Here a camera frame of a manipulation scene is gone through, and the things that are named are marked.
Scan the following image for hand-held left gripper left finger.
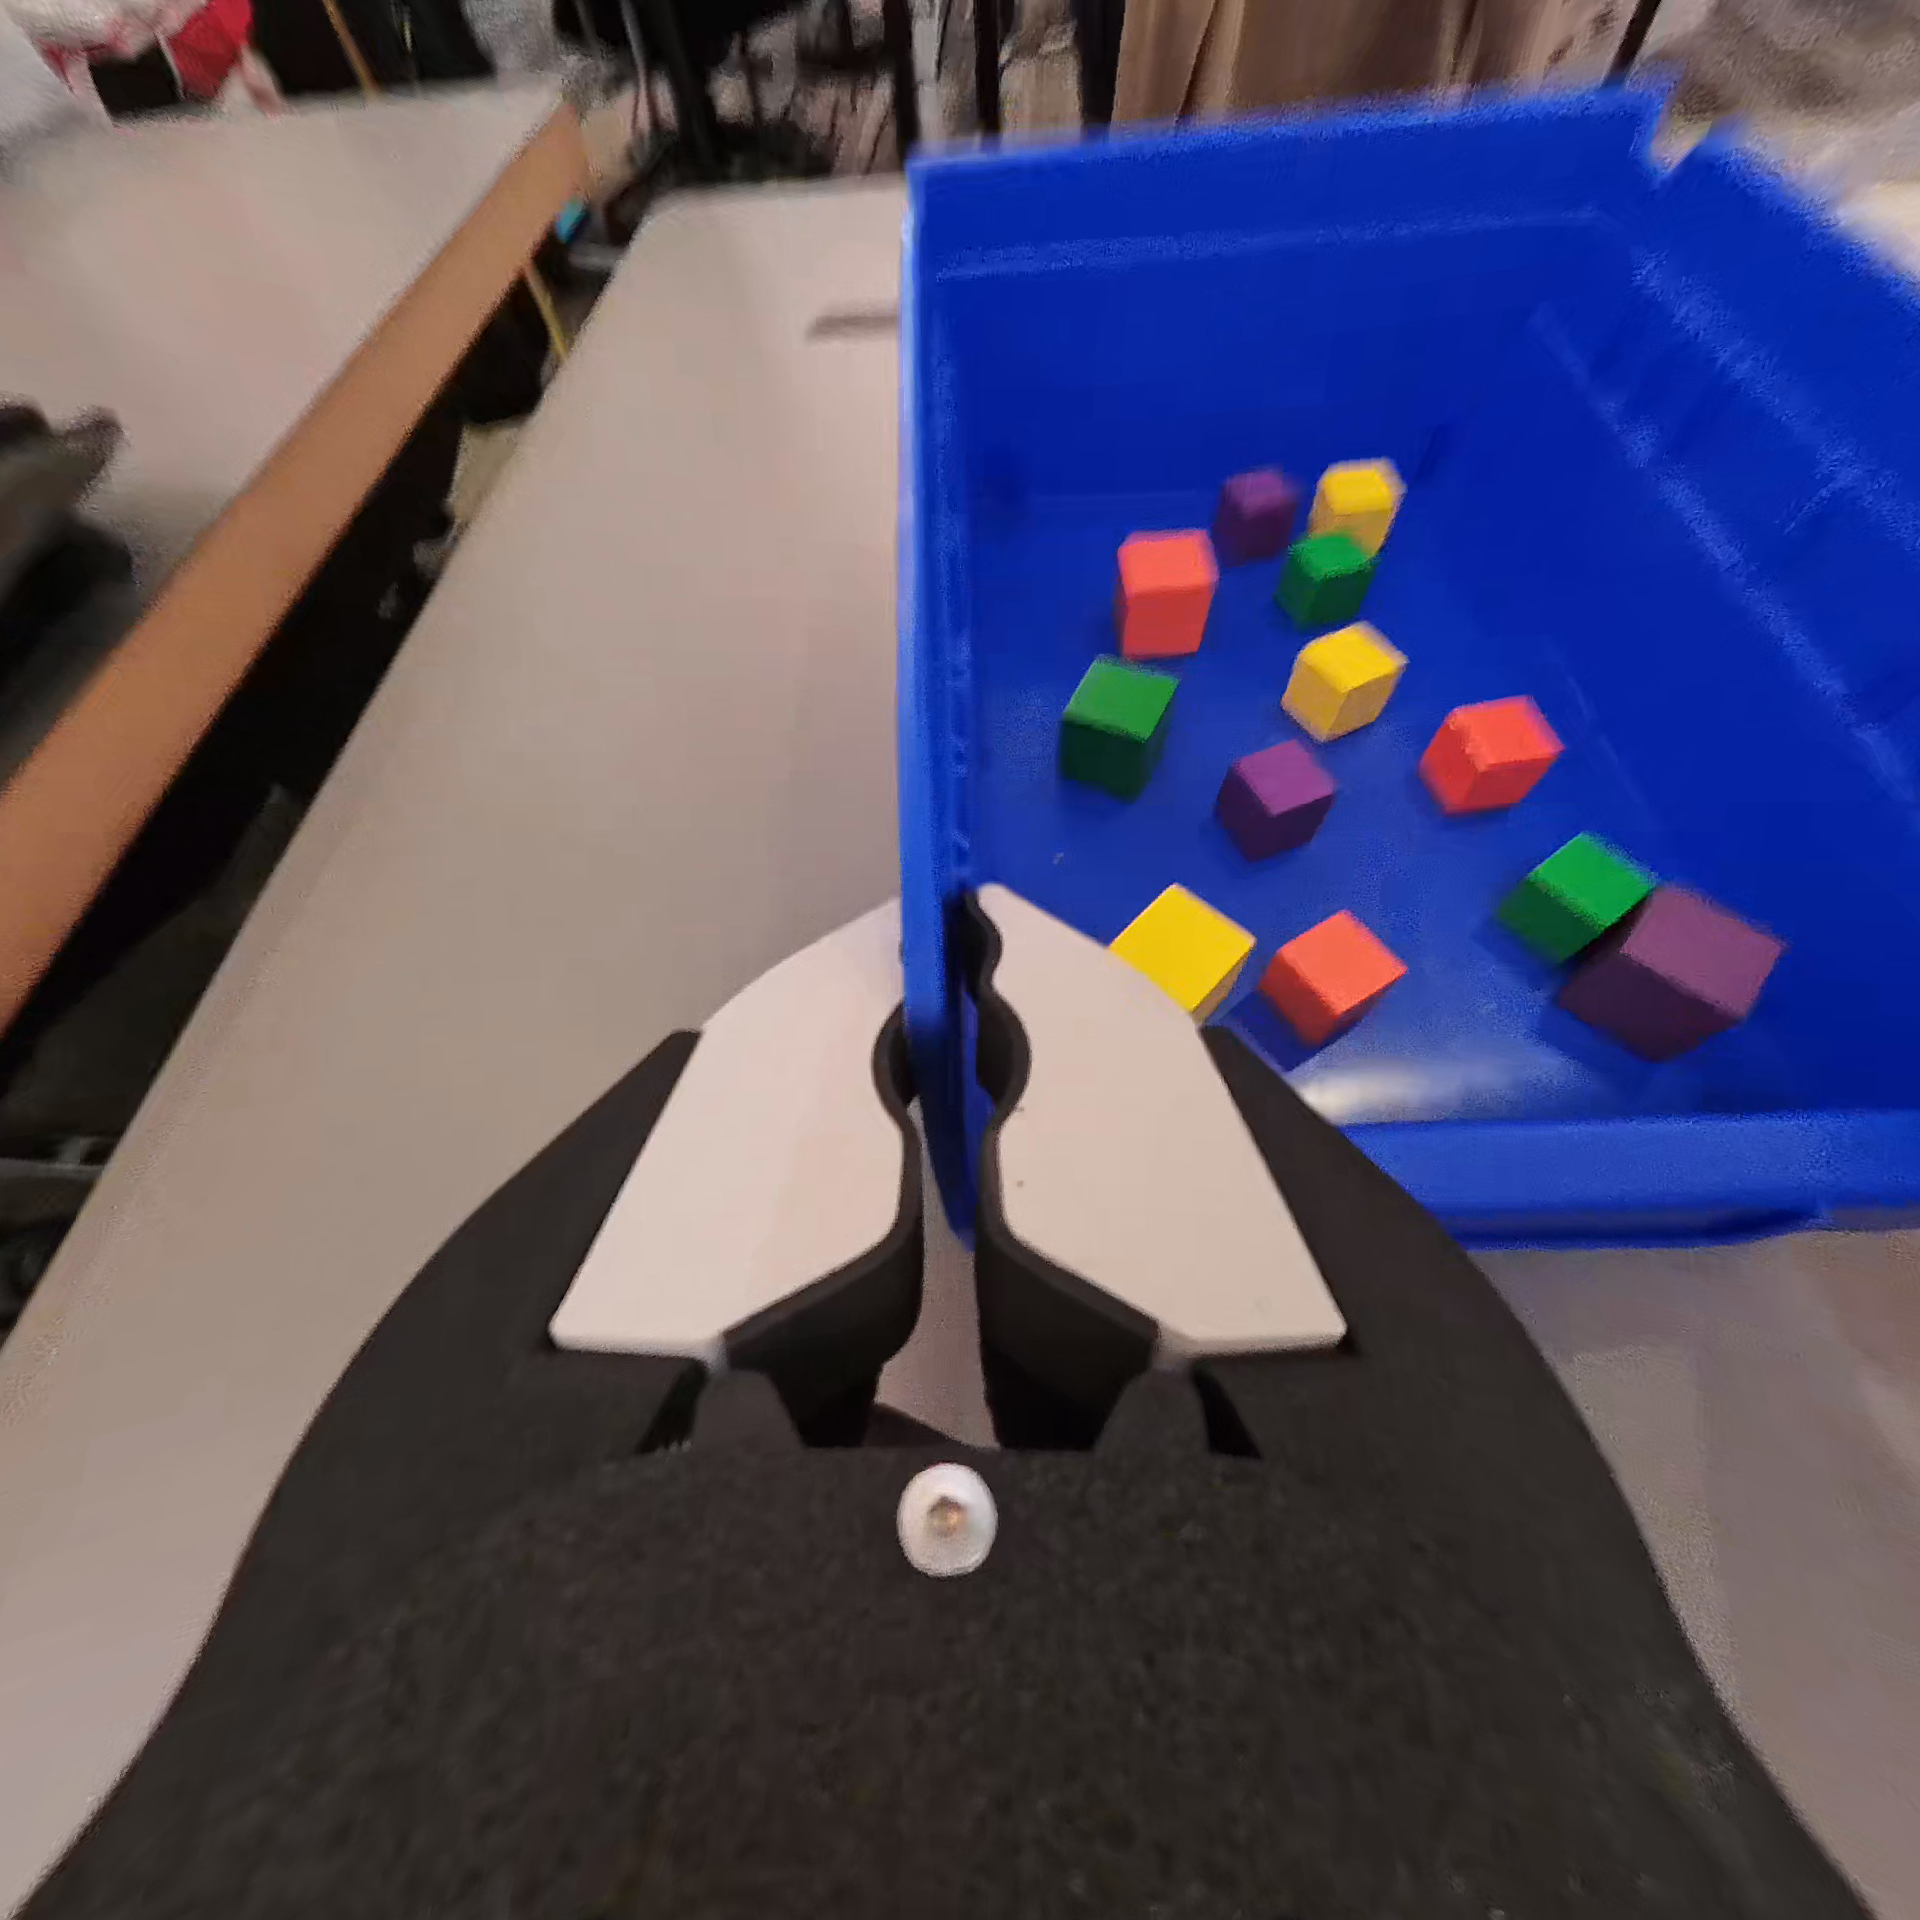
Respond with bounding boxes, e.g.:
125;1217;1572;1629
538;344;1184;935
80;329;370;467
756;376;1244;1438
549;899;928;1448

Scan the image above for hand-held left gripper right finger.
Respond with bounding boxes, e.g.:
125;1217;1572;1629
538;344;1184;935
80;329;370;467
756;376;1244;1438
972;885;1353;1451

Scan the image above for yellow wooden cube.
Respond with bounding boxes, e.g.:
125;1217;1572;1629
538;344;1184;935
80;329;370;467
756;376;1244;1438
1111;882;1259;1022
1280;622;1411;745
1311;456;1408;558

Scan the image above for red wooden cube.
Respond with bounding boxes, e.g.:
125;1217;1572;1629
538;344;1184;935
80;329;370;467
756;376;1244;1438
1257;909;1411;1047
1418;694;1565;818
1113;528;1220;662

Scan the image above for purple wooden cube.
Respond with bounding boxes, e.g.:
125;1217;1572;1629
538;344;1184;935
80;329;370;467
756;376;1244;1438
1215;738;1340;864
1556;885;1788;1065
1211;465;1301;567

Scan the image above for blue plastic bin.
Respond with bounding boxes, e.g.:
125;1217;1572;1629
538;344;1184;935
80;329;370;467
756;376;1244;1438
897;81;1920;1250

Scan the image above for brown wooden desk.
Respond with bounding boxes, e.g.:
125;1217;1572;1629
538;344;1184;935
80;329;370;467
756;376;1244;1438
0;81;596;1037

